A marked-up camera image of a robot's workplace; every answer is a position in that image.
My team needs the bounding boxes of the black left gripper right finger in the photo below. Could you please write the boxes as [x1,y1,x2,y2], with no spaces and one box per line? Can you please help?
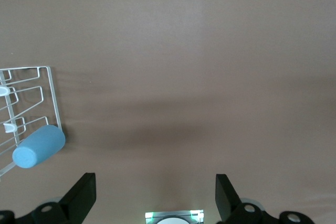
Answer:
[215,174,279,224]

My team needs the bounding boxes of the brown table cover sheet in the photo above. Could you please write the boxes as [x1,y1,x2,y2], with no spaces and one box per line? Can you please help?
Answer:
[0,0,336,224]

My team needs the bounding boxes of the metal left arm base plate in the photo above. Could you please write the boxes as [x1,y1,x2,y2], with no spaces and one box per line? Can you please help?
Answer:
[145,209,204,224]

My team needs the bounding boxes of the white wire cup rack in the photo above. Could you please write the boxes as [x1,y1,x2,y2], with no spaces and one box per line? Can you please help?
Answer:
[0,66,63,178]

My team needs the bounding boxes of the light blue plastic cup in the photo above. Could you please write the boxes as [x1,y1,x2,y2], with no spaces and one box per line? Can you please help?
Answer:
[12,125,66,169]

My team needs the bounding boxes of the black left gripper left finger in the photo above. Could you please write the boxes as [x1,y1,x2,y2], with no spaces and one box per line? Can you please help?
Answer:
[15,173,97,224]

